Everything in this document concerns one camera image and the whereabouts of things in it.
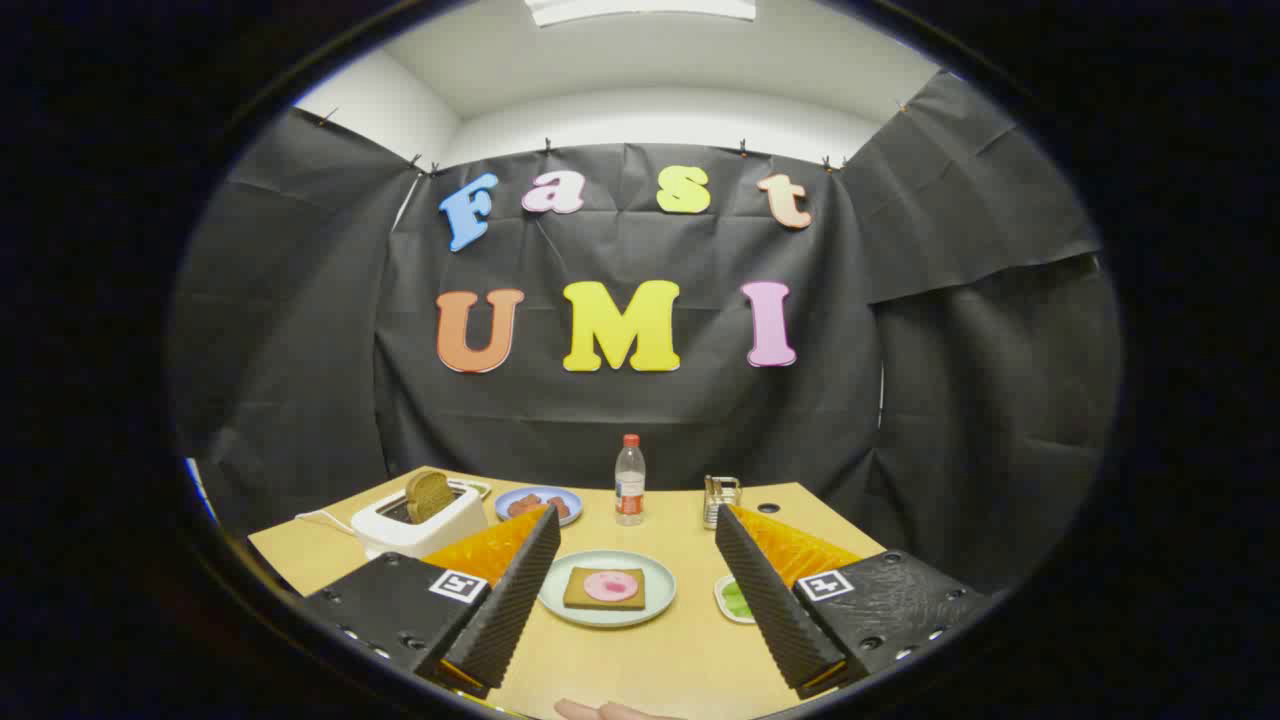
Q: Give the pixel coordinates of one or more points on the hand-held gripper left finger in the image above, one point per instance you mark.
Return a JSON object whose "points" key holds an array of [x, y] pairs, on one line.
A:
{"points": [[510, 610]]}

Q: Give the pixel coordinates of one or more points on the blue plate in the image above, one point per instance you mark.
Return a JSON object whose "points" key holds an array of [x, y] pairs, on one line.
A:
{"points": [[535, 491]]}

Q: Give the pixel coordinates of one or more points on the pink ham slice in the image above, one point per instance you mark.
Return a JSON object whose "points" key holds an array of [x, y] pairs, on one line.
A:
{"points": [[610, 586]]}

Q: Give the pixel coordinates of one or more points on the white toaster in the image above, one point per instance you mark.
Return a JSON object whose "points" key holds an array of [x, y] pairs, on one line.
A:
{"points": [[400, 535]]}

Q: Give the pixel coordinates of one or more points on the brown meat patty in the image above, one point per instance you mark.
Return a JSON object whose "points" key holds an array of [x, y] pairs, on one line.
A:
{"points": [[522, 505], [560, 508]]}

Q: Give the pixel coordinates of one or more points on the black backdrop cloth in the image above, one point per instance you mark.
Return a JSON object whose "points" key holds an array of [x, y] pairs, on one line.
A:
{"points": [[640, 420]]}

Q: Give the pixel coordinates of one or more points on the light green plate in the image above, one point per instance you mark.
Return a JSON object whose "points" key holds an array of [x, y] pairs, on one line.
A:
{"points": [[560, 605]]}

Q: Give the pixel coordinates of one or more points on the ceiling light panel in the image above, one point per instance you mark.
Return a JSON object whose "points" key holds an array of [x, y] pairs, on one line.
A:
{"points": [[640, 8]]}

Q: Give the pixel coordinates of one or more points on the small white dish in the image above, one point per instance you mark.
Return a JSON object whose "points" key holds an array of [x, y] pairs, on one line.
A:
{"points": [[719, 598]]}

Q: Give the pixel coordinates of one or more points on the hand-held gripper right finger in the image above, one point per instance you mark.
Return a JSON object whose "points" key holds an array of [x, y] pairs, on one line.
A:
{"points": [[775, 610]]}

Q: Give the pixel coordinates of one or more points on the clear plastic water bottle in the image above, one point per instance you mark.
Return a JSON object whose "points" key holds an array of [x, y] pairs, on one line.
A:
{"points": [[630, 500]]}

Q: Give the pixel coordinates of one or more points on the white seasoning tray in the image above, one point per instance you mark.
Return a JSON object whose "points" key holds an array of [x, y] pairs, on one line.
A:
{"points": [[480, 488]]}

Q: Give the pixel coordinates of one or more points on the square brown bread slice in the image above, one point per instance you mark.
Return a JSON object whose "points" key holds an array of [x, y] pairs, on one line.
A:
{"points": [[580, 600]]}

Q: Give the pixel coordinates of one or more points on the toasted brown bread slice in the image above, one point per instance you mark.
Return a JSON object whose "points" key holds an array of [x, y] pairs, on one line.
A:
{"points": [[430, 495]]}

